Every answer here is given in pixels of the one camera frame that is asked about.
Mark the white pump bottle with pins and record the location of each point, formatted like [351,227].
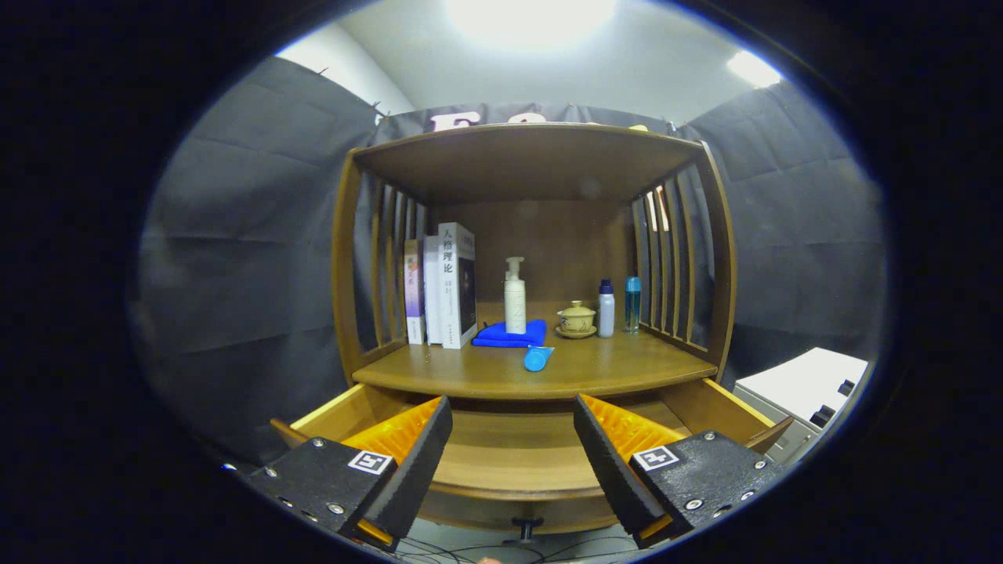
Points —
[515,305]

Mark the thick white and black book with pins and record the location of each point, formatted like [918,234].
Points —
[453,290]

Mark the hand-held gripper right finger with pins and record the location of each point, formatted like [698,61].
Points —
[615,478]

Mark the purple book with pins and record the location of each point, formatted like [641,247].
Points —
[413,290]

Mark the grey metal filing cabinet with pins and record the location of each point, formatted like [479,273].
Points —
[799,384]

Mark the blue folded cloth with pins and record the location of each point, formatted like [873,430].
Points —
[501,338]

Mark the black drawer knob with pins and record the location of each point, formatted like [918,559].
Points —
[523,526]

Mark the beige lidded tea cup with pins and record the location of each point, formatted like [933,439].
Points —
[577,317]

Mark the wooden drawer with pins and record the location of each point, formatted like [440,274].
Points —
[509,454]

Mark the beige ceramic saucer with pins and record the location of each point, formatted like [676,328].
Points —
[577,334]

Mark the thin white book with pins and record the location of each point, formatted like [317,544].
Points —
[432,290]

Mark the wooden countertop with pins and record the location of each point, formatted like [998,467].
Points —
[611,368]

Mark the white bottle with blue cap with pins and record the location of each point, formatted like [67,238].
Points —
[606,313]

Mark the wooden cabinet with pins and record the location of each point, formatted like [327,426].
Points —
[548,235]

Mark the small ceiling light panel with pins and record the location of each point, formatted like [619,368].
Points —
[754,69]

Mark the clear blue bottle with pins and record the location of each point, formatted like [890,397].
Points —
[632,309]

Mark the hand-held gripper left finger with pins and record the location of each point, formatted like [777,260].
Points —
[415,470]

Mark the blue cosmetic tube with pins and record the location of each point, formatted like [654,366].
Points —
[537,359]

